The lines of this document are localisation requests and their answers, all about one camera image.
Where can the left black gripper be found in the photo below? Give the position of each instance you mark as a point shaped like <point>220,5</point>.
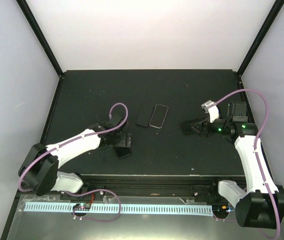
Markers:
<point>122,142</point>

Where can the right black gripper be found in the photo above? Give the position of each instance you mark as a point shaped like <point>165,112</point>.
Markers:
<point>202,124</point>

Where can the black smartphone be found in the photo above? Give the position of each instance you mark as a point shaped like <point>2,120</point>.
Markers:
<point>122,152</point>
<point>144,115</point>

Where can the silver edged smartphone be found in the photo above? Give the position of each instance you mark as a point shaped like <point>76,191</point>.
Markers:
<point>158,116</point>

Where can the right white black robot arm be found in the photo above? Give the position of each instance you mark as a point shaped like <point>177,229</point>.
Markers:
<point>260,205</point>

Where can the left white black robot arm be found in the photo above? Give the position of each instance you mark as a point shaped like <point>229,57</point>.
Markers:
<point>40,170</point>

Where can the black table mat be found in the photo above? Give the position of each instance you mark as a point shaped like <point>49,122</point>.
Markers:
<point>84,97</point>

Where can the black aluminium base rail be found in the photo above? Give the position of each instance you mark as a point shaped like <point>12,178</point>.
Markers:
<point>200,188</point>

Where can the light blue slotted cable duct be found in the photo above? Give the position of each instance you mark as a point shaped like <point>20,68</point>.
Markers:
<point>101,208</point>

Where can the right black frame post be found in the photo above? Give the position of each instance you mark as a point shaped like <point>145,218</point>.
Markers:
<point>265,27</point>

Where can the black frame post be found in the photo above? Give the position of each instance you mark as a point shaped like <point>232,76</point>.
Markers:
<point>27,12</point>
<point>265,27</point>

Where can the left black frame post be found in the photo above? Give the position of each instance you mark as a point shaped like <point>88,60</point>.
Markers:
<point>27,12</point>

